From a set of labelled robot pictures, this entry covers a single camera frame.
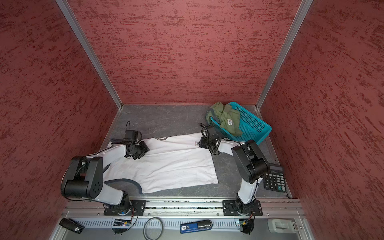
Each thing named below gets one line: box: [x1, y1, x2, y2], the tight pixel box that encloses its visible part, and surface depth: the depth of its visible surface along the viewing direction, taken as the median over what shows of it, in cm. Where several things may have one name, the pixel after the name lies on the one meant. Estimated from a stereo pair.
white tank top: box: [104, 134, 219, 194], surface depth 90 cm
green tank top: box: [205, 101, 243, 137], surface depth 99 cm
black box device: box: [59, 218, 85, 234], surface depth 68 cm
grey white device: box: [267, 218, 298, 234], surface depth 68 cm
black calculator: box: [263, 163, 287, 193], surface depth 83 cm
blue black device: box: [180, 220, 213, 234], surface depth 68 cm
